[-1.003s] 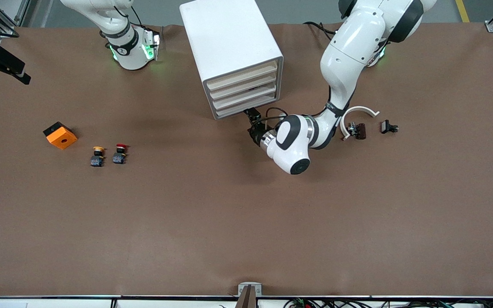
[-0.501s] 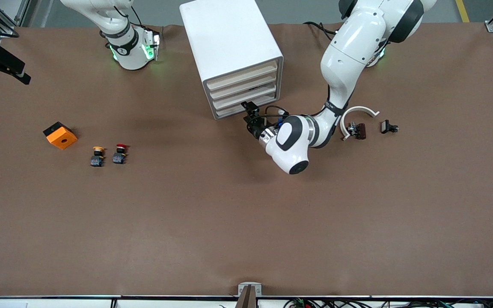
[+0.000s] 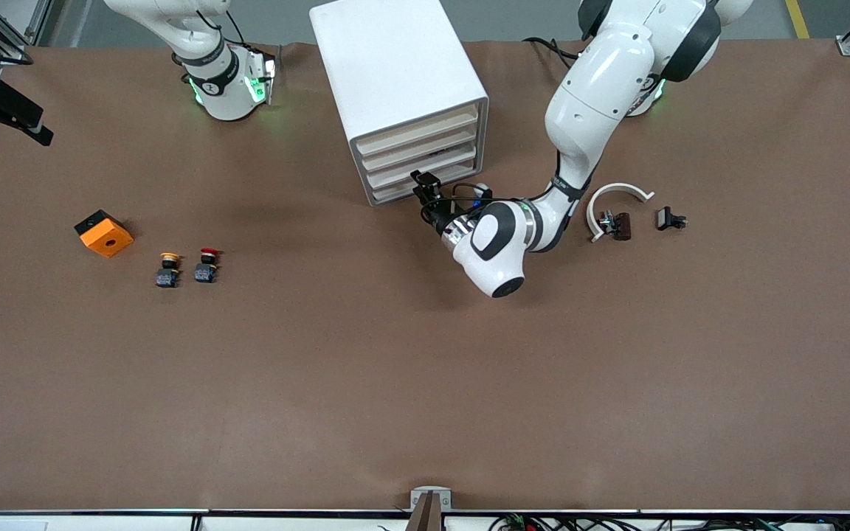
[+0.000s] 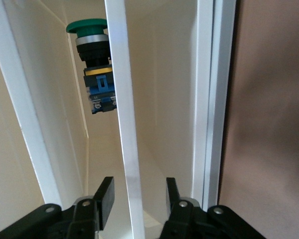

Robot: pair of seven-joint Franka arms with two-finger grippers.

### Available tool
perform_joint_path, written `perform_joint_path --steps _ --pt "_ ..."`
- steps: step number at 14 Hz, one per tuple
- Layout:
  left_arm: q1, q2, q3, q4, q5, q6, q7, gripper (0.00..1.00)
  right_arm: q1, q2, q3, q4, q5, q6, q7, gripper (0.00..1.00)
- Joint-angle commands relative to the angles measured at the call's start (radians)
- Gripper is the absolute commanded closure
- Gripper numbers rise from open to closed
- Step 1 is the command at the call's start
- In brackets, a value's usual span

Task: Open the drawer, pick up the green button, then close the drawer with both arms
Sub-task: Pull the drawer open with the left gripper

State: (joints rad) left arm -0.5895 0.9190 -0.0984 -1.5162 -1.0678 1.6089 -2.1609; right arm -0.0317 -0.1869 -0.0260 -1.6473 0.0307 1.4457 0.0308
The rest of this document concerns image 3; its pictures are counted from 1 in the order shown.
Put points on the brown pole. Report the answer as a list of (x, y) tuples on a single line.
[(425, 516)]

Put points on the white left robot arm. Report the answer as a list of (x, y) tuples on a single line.
[(602, 81)]

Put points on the brown table cover mat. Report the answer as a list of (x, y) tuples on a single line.
[(425, 369)]

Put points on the white curved plastic clamp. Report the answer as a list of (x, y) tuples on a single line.
[(599, 195)]

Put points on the yellow push button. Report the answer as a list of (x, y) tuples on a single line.
[(167, 278)]

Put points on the red push button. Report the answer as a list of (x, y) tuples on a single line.
[(206, 273)]

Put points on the orange button box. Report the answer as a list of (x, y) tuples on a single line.
[(108, 240)]

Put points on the black square push switch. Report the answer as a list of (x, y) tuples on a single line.
[(665, 218)]

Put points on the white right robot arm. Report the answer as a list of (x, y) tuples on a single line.
[(226, 96)]

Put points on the grey metal table bracket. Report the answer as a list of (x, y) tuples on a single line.
[(417, 495)]

